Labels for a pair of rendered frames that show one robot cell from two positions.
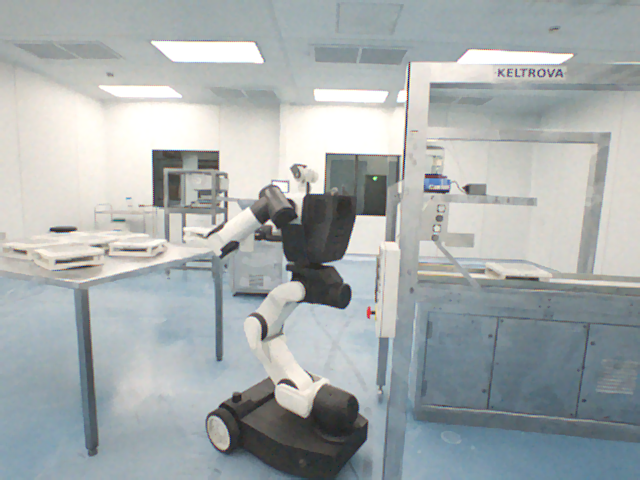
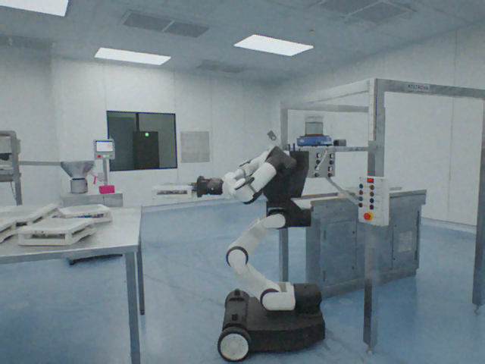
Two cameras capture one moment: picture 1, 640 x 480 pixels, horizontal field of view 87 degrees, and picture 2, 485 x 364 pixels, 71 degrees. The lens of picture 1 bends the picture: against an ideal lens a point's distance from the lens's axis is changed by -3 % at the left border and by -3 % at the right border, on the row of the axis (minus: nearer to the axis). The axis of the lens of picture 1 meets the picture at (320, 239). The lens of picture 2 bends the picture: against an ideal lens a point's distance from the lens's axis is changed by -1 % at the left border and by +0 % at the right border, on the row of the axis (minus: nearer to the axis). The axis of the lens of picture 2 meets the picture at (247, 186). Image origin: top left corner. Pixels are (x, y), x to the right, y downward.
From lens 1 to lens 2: 141 cm
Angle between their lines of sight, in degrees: 34
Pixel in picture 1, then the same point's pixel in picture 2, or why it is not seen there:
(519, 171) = (264, 125)
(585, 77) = (434, 90)
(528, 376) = not seen: hidden behind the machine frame
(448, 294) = (335, 210)
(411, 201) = (379, 152)
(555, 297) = not seen: hidden behind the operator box
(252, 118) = (14, 70)
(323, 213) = (302, 163)
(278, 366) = (260, 282)
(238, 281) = not seen: hidden behind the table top
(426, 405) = (326, 287)
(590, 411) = (397, 264)
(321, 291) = (298, 217)
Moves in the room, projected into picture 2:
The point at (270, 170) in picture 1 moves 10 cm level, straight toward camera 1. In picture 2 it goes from (44, 129) to (45, 128)
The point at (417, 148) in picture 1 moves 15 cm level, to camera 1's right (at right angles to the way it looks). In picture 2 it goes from (380, 123) to (396, 124)
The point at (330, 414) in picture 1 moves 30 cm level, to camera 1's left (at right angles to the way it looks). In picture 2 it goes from (311, 299) to (273, 312)
